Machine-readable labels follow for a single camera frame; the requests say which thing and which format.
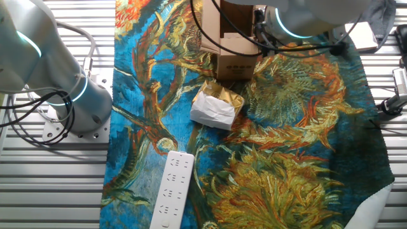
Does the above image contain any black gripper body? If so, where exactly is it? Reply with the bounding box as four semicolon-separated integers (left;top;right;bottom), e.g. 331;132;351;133
253;8;275;45

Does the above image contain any brown cardboard box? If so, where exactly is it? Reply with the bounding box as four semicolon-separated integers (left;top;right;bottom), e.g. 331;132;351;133
199;0;265;81

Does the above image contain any white flat box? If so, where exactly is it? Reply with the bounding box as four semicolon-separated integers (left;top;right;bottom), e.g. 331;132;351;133
343;21;380;52

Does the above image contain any gold and white tissue pack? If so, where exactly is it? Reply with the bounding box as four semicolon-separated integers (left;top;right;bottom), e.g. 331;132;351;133
189;79;245;131

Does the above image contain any grey cloth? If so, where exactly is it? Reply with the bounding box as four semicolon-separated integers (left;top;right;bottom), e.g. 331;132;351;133
359;0;397;54

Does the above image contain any sunflower painting cloth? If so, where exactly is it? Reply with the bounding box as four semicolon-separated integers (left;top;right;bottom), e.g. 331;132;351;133
99;0;395;229

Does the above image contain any black rounded device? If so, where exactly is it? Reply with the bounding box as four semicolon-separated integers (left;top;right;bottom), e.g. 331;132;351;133
394;24;407;69

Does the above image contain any white power strip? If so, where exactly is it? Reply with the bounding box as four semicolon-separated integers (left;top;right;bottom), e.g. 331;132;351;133
149;150;195;229

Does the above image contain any silver exterior camera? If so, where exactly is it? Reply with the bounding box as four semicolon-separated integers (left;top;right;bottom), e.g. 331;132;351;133
392;66;407;96

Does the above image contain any grey camera clamp mount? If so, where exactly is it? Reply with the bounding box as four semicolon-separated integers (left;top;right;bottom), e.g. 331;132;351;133
376;93;407;116

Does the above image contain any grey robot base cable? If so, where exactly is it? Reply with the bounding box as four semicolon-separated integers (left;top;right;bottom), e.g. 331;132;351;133
54;20;97;79

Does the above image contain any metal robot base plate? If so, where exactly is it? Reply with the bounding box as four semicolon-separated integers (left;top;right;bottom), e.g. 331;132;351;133
41;76;113;141

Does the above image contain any black cable bundle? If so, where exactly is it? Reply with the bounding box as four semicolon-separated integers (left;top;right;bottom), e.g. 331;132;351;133
0;90;76;146

